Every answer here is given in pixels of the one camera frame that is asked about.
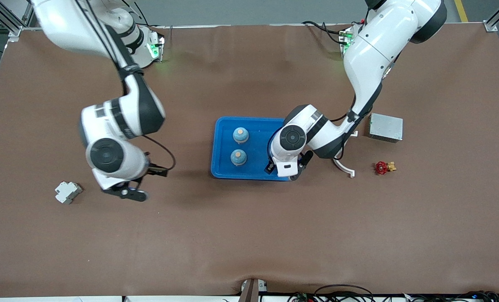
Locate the white circuit breaker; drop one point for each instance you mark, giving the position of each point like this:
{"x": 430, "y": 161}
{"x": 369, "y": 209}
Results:
{"x": 67, "y": 193}

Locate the blue round desk bell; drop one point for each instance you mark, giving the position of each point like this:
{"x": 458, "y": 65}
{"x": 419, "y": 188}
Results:
{"x": 240, "y": 136}
{"x": 238, "y": 157}

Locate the brass valve red handwheel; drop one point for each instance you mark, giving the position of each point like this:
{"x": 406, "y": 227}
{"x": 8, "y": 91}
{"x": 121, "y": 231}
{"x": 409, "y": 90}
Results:
{"x": 381, "y": 167}

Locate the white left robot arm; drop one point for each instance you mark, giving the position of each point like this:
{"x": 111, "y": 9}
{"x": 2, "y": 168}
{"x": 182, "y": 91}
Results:
{"x": 375, "y": 54}

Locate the perforated metal power supply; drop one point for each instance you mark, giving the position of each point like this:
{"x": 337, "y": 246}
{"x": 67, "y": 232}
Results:
{"x": 385, "y": 128}

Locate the white curved pipe clamp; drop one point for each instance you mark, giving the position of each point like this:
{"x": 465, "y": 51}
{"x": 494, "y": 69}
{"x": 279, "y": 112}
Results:
{"x": 346, "y": 168}

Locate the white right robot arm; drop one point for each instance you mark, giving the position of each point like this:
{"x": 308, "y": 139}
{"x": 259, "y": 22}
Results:
{"x": 119, "y": 117}

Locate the grey metal table bracket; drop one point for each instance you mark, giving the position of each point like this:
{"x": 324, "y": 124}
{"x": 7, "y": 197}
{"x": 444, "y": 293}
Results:
{"x": 251, "y": 290}

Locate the brown table mat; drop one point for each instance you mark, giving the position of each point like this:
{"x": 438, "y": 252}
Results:
{"x": 249, "y": 230}

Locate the blue plastic tray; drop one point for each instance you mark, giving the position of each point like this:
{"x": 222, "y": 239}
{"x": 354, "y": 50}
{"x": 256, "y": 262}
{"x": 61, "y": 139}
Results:
{"x": 224, "y": 138}

